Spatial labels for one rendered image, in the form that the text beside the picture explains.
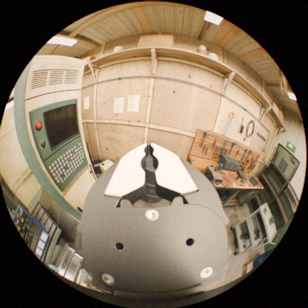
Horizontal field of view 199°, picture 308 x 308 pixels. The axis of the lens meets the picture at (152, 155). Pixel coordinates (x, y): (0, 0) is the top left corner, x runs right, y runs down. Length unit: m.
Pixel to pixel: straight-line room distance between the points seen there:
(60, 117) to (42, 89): 0.29
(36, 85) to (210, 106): 2.02
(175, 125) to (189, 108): 0.38
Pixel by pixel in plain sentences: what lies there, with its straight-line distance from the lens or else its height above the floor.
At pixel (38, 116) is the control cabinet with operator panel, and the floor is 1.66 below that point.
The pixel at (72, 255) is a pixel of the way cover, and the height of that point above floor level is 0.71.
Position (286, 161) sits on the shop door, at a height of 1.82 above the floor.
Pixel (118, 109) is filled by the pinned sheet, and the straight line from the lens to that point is 1.79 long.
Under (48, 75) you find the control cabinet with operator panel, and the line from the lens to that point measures 0.88.
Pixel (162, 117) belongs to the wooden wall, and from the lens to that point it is 1.55.
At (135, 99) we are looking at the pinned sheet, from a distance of 1.64.
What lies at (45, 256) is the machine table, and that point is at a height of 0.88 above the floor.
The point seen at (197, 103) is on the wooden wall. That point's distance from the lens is 1.60.
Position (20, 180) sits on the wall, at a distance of 1.96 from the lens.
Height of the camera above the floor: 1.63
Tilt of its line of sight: 32 degrees down
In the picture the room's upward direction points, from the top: 8 degrees clockwise
